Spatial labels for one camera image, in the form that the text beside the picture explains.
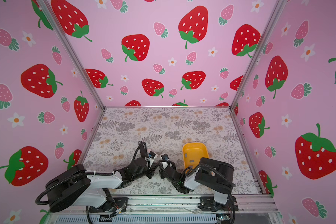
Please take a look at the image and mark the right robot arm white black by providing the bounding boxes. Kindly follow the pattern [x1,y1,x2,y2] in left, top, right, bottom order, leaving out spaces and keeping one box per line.
[157,155,239,213]

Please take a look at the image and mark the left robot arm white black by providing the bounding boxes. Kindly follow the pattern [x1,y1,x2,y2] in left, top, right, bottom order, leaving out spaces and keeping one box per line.
[35,141,157,213]

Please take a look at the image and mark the yellow plastic tray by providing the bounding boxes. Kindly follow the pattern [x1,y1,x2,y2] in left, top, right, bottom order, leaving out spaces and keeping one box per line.
[182,142,209,168]

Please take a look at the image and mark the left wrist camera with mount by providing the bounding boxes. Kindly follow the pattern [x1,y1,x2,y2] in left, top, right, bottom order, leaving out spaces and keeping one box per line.
[146,151,157,163]

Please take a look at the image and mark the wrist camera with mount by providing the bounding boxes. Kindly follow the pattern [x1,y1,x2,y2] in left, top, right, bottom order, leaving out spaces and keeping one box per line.
[161,154,170,165]
[146,151,157,163]

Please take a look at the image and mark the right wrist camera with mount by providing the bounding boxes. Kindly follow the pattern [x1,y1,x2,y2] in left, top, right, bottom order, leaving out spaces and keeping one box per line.
[161,154,170,165]

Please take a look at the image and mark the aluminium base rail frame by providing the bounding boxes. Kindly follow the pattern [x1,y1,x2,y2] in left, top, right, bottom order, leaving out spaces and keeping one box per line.
[44,195,284,224]

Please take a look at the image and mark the aluminium corner post left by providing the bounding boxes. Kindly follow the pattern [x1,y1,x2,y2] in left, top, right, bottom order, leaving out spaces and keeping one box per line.
[38,0,105,111]

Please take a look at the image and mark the aluminium corner post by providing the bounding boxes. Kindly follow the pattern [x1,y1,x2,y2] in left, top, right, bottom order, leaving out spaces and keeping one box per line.
[38,0,105,111]
[230,0,287,111]

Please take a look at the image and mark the aluminium corner post right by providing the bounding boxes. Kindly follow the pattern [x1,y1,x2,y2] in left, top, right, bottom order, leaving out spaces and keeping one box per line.
[230,0,287,111]

